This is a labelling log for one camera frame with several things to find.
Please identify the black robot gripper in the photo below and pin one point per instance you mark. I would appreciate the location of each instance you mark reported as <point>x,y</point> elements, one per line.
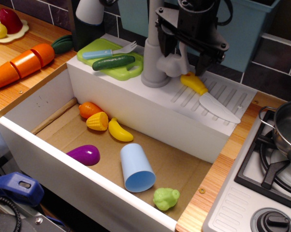
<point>194,23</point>

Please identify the grey toy faucet with lever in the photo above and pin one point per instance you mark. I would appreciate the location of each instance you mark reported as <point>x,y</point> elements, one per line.
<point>158,69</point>

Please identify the green plastic cutting board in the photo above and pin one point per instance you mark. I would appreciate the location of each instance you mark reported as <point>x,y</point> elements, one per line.
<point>121,67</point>

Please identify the green toy cucumber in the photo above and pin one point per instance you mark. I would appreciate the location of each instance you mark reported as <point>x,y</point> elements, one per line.
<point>112,62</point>

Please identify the yellow toy banana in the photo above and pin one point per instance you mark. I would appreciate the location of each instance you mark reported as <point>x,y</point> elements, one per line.
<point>118,132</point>

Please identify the yellow toy corn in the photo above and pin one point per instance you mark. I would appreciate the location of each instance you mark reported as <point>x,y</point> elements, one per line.
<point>98,121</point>

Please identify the orange toy carrot half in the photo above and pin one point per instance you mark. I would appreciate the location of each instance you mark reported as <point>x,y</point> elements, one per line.
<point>88,109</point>

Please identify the steel pot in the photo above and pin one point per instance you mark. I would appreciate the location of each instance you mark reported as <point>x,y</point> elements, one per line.
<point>281,130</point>

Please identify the white toy sink basin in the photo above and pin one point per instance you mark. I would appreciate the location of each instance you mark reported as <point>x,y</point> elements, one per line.
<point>105,145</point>

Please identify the light blue plastic cup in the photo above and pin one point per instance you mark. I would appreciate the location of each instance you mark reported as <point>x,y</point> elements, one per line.
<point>138,174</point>

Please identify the purple toy eggplant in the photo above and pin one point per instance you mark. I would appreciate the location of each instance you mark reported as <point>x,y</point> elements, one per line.
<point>88,155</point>

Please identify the light green toy vegetable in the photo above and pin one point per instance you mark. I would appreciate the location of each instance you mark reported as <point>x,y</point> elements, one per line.
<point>165,198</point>

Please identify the black stove grate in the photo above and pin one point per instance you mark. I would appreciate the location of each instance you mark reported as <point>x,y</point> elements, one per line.
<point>265,172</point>

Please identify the red toy fruit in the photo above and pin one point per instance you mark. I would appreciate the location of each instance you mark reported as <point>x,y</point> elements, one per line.
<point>10,20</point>

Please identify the cream scalloped plate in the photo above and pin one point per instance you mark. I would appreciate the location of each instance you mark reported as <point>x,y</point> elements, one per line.
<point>21,33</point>

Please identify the large orange wooden carrot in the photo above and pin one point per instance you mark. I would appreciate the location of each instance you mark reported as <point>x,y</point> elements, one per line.
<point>33,60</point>

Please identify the black stove knob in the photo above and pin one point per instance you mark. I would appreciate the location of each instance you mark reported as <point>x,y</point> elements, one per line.
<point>267,220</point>

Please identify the blue clamp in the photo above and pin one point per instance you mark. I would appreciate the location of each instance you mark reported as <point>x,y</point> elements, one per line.
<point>21,189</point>

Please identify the yellow handled toy knife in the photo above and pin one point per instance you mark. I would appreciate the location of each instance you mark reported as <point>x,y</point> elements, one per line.
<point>209,102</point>

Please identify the teal wall bin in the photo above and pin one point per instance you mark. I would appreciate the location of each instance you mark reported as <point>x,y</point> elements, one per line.
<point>251,18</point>

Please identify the blue handled grey fork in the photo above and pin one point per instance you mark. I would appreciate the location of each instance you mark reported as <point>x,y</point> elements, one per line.
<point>109,52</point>

